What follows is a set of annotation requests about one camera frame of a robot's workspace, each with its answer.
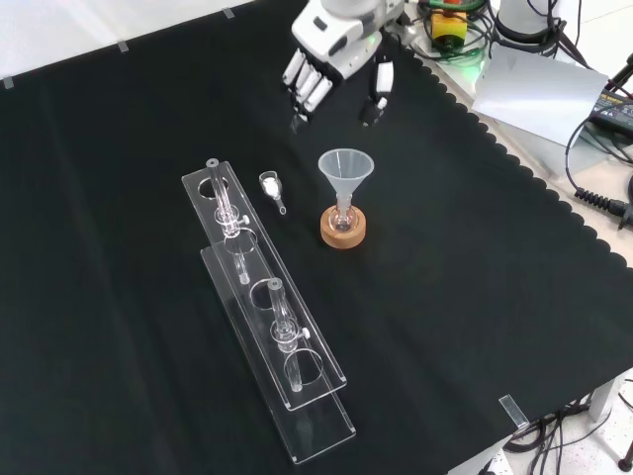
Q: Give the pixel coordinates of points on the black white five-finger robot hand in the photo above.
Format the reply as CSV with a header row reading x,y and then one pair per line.
x,y
329,34

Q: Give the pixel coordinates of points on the clear glass weighing funnel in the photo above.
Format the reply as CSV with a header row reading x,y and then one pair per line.
x,y
270,187

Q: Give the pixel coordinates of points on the translucent plastic funnel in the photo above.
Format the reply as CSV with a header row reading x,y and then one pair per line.
x,y
345,170

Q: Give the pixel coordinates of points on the clear acrylic funnel stand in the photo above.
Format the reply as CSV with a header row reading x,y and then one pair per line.
x,y
277,307

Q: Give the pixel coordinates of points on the grey tape piece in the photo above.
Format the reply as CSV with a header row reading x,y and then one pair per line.
x,y
123,47
228,13
8,82

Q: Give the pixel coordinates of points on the yellow stop button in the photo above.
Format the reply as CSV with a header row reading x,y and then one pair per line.
x,y
449,27

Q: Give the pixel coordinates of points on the small round-bottom glass flask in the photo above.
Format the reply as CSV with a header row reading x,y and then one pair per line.
x,y
342,221

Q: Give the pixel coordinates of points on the pale board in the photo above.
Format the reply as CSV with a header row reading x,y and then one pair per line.
x,y
536,94

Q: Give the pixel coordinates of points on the black bench cloth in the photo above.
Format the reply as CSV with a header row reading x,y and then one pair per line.
x,y
445,277

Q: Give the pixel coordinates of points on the black power adapter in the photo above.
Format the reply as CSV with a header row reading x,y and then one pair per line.
x,y
613,110

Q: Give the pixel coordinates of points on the clear tape strip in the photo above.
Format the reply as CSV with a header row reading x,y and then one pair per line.
x,y
514,411

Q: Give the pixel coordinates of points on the white table leg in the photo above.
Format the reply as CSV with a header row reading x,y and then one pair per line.
x,y
602,398

